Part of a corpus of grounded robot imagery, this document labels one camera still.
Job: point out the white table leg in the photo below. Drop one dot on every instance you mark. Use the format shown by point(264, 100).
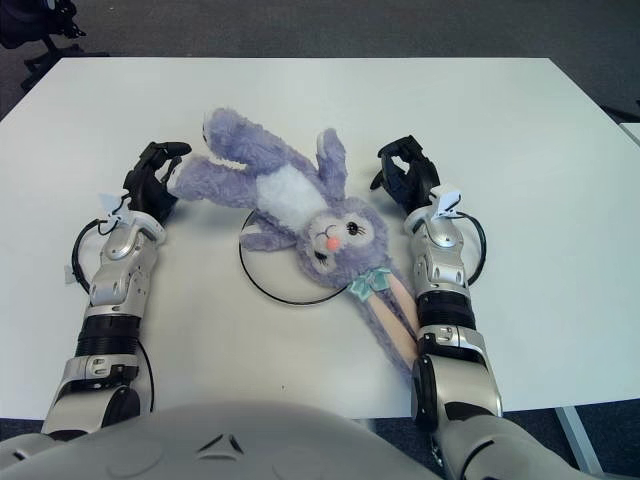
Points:
point(575, 435)

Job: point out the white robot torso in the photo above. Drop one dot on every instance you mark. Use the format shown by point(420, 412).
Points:
point(225, 440)

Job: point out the black metal table bracket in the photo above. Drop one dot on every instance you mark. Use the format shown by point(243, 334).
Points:
point(436, 447)

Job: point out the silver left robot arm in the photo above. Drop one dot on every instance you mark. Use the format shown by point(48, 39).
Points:
point(115, 290)

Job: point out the white wrist mount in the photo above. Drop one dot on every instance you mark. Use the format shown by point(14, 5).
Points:
point(447, 197)
point(112, 205)

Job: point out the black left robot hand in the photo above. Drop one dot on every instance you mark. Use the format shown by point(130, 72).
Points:
point(147, 192)

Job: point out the white plate with black rim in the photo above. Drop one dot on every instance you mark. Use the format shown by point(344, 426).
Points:
point(280, 285)

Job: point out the purple plush teddy bear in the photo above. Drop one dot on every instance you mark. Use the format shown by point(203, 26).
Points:
point(280, 195)

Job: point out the white side table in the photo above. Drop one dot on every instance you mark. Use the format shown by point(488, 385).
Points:
point(631, 132)

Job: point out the black office chair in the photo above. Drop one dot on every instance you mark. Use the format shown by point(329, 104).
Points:
point(20, 25)

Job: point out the white left wrist mount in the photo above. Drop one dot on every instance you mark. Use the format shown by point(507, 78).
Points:
point(112, 205)

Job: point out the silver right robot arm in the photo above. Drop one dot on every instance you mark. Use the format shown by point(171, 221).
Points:
point(445, 300)

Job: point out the white right wrist mount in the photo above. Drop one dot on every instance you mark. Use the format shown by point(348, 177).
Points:
point(447, 197)

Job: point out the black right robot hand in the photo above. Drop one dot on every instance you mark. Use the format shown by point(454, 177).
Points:
point(415, 175)

